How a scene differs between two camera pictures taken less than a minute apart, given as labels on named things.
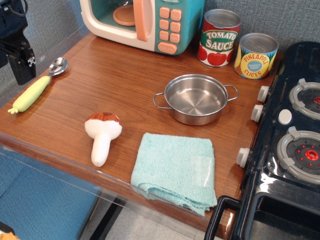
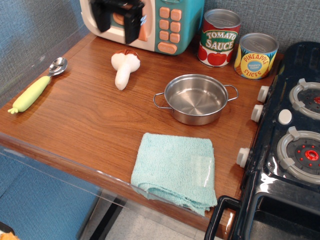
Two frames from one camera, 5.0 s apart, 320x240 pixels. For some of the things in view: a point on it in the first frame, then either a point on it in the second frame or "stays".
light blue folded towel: [179, 169] stays
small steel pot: [196, 99] stays
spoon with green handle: [27, 97] stays
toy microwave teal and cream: [169, 27] stays
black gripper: [14, 45] → [102, 10]
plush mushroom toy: [102, 127] → [125, 61]
